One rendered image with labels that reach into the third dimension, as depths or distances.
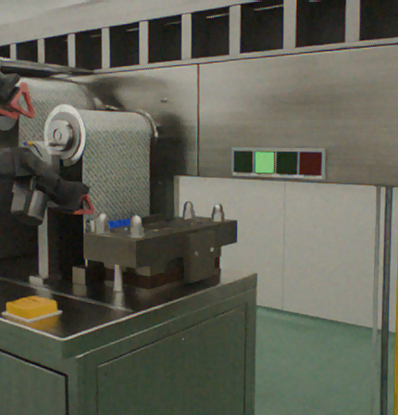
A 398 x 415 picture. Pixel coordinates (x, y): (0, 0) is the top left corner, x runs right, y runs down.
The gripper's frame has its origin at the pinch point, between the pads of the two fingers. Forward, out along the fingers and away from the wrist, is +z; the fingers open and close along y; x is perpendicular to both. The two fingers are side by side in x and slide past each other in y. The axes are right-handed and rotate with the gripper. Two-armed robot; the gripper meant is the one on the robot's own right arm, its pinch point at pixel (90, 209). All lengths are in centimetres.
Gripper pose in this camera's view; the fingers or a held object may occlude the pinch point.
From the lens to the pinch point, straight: 138.5
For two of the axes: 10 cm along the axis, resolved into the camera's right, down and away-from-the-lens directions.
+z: 5.5, 4.1, 7.2
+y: 7.8, 0.6, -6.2
